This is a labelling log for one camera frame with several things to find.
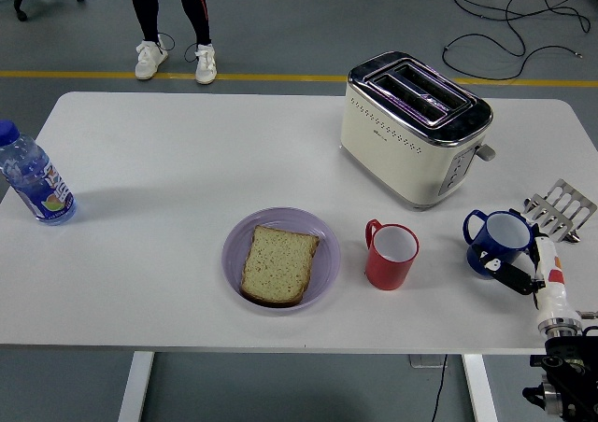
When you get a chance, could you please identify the purple plastic plate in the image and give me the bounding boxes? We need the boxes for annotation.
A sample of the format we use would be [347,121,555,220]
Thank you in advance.
[221,206,342,317]

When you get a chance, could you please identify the person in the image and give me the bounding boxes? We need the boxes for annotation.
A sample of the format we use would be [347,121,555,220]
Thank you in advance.
[123,0,219,86]

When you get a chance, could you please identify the black floor cable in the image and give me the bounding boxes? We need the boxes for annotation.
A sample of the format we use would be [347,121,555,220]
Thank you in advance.
[427,0,598,81]

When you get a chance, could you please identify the thin black looped cable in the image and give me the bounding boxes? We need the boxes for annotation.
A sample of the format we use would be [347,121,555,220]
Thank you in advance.
[156,33,202,63]

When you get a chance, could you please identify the slice of bread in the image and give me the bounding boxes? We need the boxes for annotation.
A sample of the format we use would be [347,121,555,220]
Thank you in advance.
[239,224,321,308]

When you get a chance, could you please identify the cream and chrome toaster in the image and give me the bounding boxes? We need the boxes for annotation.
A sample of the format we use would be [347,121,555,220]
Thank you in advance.
[339,50,497,212]

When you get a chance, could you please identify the red enamel cup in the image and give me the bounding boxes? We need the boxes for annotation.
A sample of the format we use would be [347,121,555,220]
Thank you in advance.
[363,218,420,291]

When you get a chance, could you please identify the thin black hanging cable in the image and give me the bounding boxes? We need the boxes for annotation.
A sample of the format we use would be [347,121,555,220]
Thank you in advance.
[429,354,449,422]

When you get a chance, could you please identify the silver metal toast rack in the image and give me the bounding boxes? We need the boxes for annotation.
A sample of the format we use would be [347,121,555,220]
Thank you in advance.
[520,177,598,244]

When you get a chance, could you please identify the grey box under table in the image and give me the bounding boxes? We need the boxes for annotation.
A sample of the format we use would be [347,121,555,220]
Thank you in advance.
[409,354,449,370]

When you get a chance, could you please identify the blue enamel cup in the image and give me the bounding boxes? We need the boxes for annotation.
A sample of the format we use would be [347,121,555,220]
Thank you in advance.
[463,209,536,281]

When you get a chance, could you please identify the white table leg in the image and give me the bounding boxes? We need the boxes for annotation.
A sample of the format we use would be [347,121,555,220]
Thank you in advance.
[462,353,499,422]
[117,350,155,422]

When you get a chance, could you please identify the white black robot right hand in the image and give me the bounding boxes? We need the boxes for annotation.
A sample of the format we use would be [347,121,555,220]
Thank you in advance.
[469,223,583,326]

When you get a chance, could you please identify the clear water bottle blue cap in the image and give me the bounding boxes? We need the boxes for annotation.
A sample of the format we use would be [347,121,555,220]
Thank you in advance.
[0,120,78,227]

